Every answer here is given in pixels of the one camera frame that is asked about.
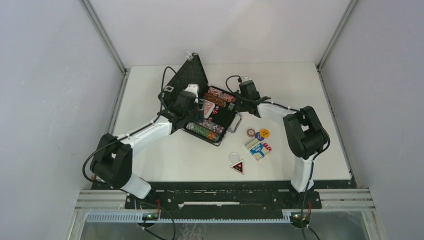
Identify red playing card deck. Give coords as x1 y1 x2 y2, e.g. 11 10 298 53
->
203 100 216 119

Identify black aluminium poker case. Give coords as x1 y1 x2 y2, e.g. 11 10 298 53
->
158 53 242 146

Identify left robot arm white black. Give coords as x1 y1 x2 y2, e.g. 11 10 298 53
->
88 84 204 209

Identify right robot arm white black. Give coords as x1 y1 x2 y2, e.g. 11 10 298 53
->
234 77 331 208

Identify red-white chip row top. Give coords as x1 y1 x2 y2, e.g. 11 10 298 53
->
207 87 236 103

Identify green chip row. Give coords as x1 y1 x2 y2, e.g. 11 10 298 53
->
185 122 220 142

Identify red dice in case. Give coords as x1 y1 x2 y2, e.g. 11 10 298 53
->
212 106 220 115

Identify orange chip row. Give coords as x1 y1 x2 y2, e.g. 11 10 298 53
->
203 93 227 108

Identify purple blind button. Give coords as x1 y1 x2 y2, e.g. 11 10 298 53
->
254 132 265 141

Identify blue-white chip row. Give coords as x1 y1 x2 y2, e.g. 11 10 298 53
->
198 119 225 134

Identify orange blind button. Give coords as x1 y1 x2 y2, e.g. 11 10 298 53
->
259 128 270 139

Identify red dice group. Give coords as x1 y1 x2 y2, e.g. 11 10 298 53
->
263 143 272 151

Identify blue playing card box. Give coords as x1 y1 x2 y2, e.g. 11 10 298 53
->
245 138 270 161

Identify white dealer button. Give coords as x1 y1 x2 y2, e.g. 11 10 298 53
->
228 152 241 164

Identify red black triangle card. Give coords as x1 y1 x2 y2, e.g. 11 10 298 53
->
230 160 244 175

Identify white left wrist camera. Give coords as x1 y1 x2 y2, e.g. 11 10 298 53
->
184 83 200 98

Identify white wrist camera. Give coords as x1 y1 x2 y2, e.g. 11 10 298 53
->
184 83 200 98
238 76 252 83

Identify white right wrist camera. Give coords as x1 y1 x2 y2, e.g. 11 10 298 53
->
238 76 252 83

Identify black mounting rail base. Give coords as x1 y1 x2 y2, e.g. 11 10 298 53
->
91 179 323 221

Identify left black cable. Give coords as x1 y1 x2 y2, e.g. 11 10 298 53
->
82 66 186 184

